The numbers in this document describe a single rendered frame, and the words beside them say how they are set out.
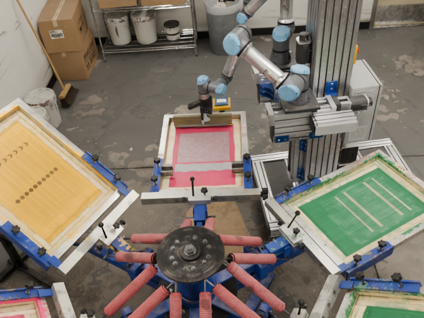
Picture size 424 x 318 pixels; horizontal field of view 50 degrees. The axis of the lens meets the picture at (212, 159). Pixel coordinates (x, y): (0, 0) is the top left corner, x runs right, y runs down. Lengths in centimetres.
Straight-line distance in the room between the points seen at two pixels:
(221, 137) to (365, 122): 100
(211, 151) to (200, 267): 120
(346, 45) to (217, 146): 102
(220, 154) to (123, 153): 182
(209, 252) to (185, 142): 125
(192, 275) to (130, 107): 349
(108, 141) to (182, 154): 191
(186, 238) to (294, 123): 121
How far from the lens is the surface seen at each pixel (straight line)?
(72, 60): 580
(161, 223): 387
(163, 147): 301
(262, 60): 266
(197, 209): 251
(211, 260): 197
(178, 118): 315
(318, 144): 336
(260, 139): 456
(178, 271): 195
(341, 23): 287
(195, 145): 305
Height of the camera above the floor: 291
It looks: 42 degrees down
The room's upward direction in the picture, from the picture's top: 5 degrees counter-clockwise
